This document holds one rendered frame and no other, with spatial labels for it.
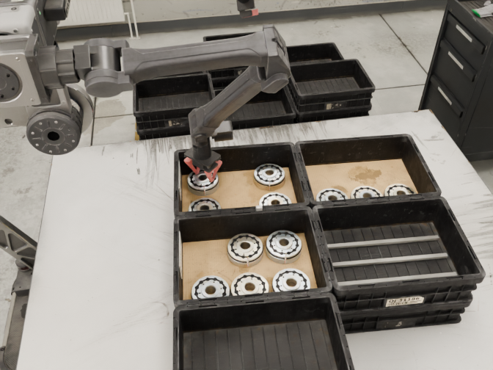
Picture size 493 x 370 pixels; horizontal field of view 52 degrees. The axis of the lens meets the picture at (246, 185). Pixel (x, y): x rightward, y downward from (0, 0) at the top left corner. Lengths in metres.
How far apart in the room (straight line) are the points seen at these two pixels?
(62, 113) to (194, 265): 0.55
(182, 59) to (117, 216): 0.86
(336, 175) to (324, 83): 1.17
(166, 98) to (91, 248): 1.20
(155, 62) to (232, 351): 0.72
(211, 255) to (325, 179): 0.49
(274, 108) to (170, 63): 1.76
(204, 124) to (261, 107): 1.43
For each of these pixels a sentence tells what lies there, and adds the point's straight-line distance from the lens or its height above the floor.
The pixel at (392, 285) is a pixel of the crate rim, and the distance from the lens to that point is 1.35.
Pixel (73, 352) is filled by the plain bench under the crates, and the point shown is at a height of 0.70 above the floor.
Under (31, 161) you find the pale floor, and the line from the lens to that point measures 3.32.
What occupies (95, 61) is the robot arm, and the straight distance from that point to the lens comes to 1.12.
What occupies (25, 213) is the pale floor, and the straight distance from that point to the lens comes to 3.00.
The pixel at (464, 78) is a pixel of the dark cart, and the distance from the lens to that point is 2.87.
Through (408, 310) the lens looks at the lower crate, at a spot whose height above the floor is 0.81.
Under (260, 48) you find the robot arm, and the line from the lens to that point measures 1.10.
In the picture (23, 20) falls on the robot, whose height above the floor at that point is 1.53.
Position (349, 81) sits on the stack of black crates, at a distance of 2.88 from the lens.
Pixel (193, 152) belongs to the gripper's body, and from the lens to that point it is 1.58.
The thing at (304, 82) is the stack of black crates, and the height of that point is 0.49.
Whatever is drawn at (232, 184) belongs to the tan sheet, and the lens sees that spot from 1.69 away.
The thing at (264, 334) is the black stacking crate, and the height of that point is 0.83.
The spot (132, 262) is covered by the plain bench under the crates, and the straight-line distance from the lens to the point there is 1.68.
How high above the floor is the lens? 2.00
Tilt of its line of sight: 44 degrees down
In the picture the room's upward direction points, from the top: 1 degrees counter-clockwise
